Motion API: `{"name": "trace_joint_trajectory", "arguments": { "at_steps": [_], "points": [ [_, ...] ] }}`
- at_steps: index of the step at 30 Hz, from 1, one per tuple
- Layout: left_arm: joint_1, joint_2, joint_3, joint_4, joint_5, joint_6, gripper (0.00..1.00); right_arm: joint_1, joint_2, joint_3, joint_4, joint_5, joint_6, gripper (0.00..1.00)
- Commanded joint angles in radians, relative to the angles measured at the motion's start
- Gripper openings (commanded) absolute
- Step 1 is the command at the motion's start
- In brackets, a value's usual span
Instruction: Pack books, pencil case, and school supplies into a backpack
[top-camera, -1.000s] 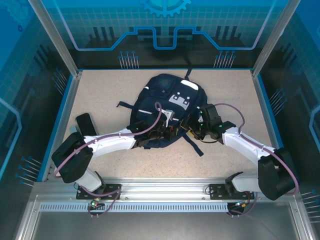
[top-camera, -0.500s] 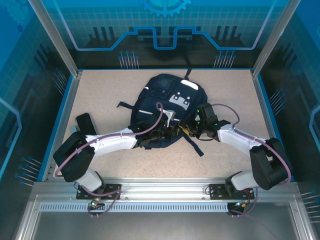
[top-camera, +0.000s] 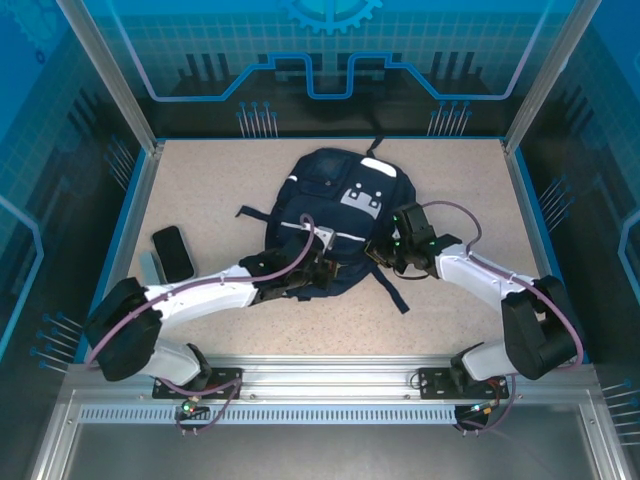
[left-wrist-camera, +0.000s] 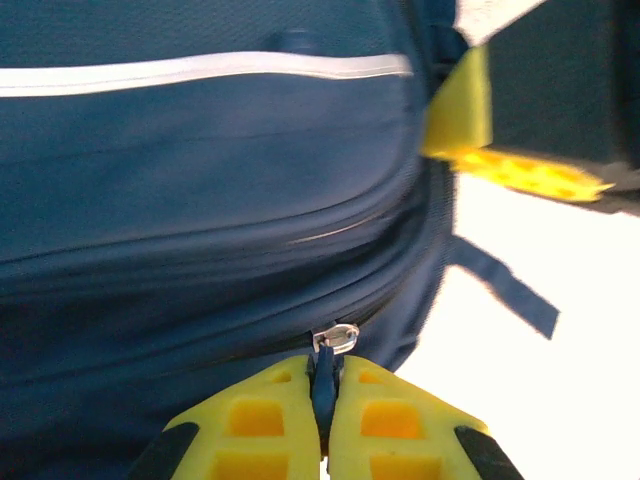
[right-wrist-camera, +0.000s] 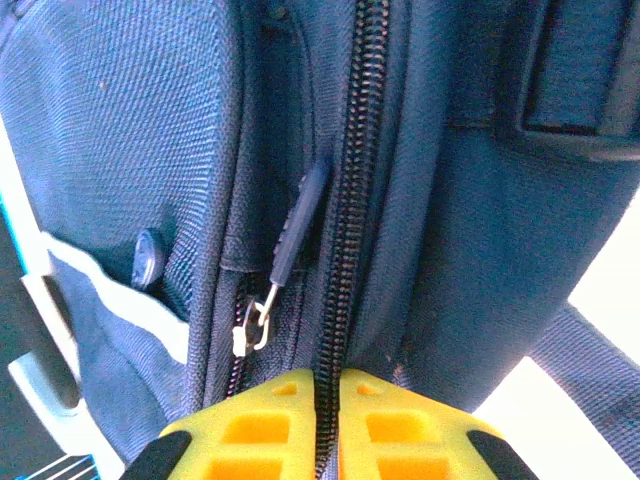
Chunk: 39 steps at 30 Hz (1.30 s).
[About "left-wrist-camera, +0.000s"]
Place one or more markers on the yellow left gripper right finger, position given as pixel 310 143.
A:
pixel 400 430

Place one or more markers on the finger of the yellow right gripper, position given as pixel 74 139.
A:
pixel 525 175
pixel 465 110

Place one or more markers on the navy blue backpack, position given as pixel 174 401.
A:
pixel 200 175

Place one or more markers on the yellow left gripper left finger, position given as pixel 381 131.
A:
pixel 250 430

